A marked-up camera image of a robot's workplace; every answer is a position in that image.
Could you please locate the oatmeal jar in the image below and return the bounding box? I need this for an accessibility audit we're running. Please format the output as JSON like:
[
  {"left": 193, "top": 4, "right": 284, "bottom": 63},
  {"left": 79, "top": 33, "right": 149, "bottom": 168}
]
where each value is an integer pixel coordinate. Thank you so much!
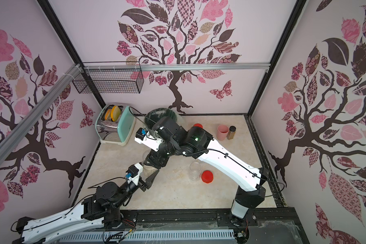
[{"left": 189, "top": 162, "right": 202, "bottom": 181}]

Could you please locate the black trash bin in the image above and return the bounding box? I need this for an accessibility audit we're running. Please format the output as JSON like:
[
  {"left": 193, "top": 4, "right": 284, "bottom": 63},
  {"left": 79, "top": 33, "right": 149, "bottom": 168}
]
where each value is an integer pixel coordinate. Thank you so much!
[{"left": 144, "top": 108, "right": 178, "bottom": 129}]

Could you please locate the red jar lid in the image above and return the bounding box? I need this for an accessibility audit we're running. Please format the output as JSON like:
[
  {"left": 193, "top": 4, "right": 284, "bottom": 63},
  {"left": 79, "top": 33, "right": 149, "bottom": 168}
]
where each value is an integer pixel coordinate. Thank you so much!
[
  {"left": 201, "top": 170, "right": 214, "bottom": 184},
  {"left": 193, "top": 123, "right": 203, "bottom": 129}
]

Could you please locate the clear jar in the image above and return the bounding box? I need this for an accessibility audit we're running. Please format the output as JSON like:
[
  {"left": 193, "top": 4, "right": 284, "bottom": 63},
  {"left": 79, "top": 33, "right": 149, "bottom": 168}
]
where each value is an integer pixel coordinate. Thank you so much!
[{"left": 141, "top": 165, "right": 157, "bottom": 179}]

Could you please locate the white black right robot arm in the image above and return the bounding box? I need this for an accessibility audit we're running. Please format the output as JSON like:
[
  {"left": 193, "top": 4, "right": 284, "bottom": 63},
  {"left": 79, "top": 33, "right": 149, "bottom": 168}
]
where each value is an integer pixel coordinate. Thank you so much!
[{"left": 135, "top": 117, "right": 269, "bottom": 219}]

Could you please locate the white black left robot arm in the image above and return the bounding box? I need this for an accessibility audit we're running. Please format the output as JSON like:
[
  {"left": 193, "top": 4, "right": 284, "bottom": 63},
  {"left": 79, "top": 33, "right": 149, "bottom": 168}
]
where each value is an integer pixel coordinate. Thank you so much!
[{"left": 12, "top": 169, "right": 159, "bottom": 244}]

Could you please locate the clear plastic bin liner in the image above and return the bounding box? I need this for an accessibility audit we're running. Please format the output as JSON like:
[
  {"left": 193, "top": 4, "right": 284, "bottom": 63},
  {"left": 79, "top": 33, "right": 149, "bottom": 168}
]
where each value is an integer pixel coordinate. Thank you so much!
[{"left": 144, "top": 108, "right": 188, "bottom": 137}]

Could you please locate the mint green toaster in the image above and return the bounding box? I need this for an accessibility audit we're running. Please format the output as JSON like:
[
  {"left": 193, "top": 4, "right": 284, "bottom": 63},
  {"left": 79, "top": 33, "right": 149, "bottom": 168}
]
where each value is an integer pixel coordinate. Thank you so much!
[{"left": 95, "top": 104, "right": 135, "bottom": 146}]

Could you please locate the yellow toast slice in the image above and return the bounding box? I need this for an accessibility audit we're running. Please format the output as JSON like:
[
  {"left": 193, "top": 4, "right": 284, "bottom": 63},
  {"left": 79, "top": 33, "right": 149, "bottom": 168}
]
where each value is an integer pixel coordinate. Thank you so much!
[{"left": 110, "top": 105, "right": 122, "bottom": 122}]

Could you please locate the pink plastic cup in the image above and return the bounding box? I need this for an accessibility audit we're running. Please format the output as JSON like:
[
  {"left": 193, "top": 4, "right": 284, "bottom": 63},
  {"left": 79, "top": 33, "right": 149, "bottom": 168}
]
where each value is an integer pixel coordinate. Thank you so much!
[{"left": 217, "top": 125, "right": 229, "bottom": 141}]

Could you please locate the brown spice jar black lid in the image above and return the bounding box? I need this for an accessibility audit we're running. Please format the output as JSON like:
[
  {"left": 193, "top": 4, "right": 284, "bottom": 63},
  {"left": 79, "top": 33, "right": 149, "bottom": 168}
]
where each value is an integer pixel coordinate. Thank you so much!
[{"left": 227, "top": 126, "right": 236, "bottom": 140}]

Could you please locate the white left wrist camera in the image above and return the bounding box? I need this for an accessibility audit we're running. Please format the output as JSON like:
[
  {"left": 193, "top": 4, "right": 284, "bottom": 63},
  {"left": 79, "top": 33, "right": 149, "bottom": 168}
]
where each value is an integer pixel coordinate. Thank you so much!
[{"left": 125, "top": 163, "right": 143, "bottom": 186}]

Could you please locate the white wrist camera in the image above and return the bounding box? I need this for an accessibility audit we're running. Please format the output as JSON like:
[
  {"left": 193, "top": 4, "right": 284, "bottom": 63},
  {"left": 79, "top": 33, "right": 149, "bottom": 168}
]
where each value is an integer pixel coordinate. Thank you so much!
[
  {"left": 125, "top": 163, "right": 143, "bottom": 186},
  {"left": 135, "top": 128, "right": 163, "bottom": 151}
]

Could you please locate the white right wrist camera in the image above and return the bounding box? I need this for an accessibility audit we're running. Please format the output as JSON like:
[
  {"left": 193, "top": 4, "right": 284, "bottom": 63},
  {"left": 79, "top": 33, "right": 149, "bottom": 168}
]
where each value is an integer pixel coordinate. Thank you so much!
[{"left": 135, "top": 128, "right": 163, "bottom": 151}]

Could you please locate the white slotted cable duct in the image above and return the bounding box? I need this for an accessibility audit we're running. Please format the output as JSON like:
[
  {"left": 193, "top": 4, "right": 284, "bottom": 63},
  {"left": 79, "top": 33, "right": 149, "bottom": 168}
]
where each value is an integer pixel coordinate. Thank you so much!
[{"left": 56, "top": 229, "right": 236, "bottom": 244}]

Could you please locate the black wire basket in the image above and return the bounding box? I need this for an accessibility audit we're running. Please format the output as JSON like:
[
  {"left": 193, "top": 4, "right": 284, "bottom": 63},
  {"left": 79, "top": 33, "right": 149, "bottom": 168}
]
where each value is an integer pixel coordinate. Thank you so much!
[{"left": 72, "top": 61, "right": 144, "bottom": 94}]

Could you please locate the back aluminium rail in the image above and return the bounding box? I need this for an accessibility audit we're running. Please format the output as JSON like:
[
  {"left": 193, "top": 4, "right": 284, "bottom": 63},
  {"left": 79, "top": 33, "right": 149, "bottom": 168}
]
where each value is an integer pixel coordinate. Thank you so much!
[{"left": 84, "top": 62, "right": 270, "bottom": 71}]

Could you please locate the aluminium rail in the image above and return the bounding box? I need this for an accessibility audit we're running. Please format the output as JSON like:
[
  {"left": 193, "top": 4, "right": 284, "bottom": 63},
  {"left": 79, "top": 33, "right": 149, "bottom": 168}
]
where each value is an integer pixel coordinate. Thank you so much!
[
  {"left": 0, "top": 64, "right": 82, "bottom": 165},
  {"left": 84, "top": 62, "right": 270, "bottom": 71}
]

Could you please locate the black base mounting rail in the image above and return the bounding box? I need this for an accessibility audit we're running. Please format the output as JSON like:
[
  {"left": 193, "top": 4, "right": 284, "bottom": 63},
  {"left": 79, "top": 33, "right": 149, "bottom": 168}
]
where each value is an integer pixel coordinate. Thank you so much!
[{"left": 45, "top": 207, "right": 310, "bottom": 244}]

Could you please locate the left aluminium rail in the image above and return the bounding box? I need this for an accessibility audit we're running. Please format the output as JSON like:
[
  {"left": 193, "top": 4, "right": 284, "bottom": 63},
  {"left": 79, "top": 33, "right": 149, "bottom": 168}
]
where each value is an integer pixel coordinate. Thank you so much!
[{"left": 0, "top": 64, "right": 82, "bottom": 165}]

